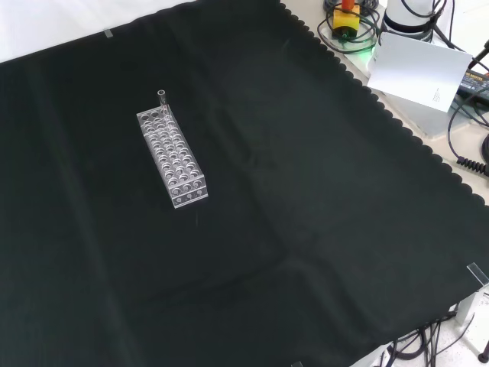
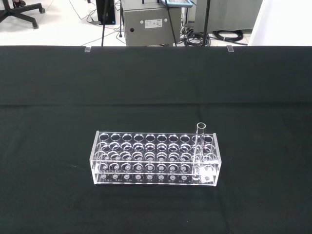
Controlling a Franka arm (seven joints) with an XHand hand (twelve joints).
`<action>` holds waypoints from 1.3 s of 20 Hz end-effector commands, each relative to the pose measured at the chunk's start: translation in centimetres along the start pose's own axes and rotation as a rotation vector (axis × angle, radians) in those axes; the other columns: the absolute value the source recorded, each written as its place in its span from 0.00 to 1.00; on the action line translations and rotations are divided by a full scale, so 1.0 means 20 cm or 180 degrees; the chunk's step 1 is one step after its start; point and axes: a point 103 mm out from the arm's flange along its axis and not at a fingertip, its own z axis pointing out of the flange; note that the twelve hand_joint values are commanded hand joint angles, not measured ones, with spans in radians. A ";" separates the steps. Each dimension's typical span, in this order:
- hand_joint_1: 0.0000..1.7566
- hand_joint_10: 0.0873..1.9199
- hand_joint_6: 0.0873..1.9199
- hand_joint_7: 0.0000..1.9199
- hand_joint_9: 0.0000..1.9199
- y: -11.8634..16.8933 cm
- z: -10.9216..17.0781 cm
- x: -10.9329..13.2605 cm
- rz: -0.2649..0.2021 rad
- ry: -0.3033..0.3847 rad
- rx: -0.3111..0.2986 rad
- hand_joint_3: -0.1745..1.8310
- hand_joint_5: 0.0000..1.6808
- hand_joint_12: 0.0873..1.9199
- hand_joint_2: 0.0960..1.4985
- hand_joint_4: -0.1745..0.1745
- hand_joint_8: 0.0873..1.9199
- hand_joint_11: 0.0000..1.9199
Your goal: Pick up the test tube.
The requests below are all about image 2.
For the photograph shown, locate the black office chair base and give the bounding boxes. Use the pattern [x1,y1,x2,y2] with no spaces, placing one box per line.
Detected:
[0,0,46,29]

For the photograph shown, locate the coiled black cable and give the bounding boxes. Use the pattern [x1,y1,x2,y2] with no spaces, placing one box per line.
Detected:
[212,29,247,46]

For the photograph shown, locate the black stand pole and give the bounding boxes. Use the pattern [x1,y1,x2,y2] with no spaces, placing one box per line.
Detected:
[201,0,211,47]

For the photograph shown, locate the white panel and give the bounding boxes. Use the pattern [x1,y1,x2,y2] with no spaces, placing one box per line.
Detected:
[247,0,312,47]

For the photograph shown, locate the black computer tower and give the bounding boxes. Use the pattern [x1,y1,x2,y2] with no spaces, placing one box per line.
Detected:
[95,0,116,26]

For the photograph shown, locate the grey partition panel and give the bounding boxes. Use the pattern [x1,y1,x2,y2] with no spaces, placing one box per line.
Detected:
[194,0,263,33]

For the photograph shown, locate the blue-edged tray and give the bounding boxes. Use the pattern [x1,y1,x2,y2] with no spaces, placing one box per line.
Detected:
[162,0,194,7]

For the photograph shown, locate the black tripod leg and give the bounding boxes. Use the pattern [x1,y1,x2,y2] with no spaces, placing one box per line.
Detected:
[100,0,110,47]

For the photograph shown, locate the black bench cloth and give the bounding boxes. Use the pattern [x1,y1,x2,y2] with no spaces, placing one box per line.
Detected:
[0,45,312,234]

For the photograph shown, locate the clear plastic test tube rack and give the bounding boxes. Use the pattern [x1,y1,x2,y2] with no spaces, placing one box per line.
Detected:
[89,130,223,187]

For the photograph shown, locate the tangled black cable bundle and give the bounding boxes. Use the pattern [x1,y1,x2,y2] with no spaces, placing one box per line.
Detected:
[180,24,212,47]

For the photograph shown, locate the grey metal cabinet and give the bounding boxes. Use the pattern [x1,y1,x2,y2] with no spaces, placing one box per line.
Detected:
[121,0,182,47]

